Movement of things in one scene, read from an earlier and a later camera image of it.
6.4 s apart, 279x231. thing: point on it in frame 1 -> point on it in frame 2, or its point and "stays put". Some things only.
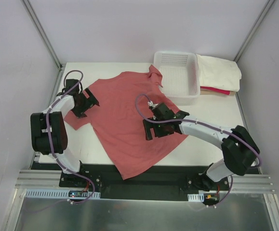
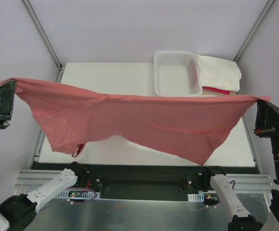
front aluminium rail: (47, 179) stays put
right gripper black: (152, 130) -> (274, 130)
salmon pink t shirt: (116, 125) -> (192, 126)
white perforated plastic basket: (180, 75) stays put
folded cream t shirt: (219, 73) stays put
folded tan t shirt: (203, 92) stays put
